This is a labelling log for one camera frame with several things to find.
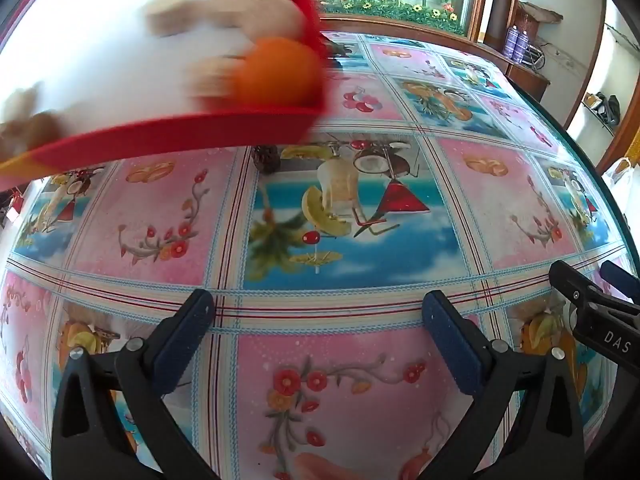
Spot woven basket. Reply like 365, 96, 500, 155
515, 2, 562, 36

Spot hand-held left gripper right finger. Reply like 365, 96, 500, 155
421, 290, 586, 480

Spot dark red dried date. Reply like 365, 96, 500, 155
251, 145, 281, 173

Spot white plastic bag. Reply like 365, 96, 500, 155
602, 157, 640, 241

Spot printed fruit tablecloth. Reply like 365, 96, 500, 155
0, 30, 636, 480

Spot orange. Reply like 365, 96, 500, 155
232, 36, 323, 111

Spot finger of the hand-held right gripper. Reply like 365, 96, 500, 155
548, 260, 640, 361
600, 260, 640, 306

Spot dark shoes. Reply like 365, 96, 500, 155
582, 92, 622, 126

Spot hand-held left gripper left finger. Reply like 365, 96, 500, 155
51, 288, 216, 480

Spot wooden side cabinet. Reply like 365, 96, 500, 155
500, 50, 552, 102

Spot red box with white inside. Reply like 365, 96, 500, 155
0, 0, 333, 191

